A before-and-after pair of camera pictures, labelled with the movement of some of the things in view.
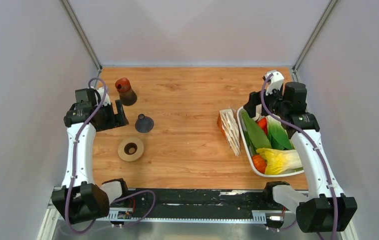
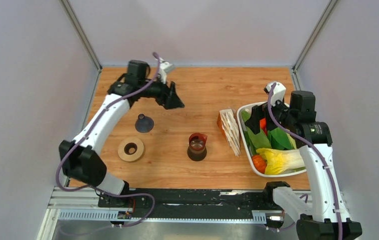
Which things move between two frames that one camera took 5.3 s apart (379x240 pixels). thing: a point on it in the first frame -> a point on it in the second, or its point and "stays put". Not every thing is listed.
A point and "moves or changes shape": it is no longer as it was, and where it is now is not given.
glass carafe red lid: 127,95 moves or changes shape
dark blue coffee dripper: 144,124 stays put
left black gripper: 116,120 -> 168,98
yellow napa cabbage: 279,161 stays put
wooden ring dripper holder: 130,149 stays put
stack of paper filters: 231,128 stays put
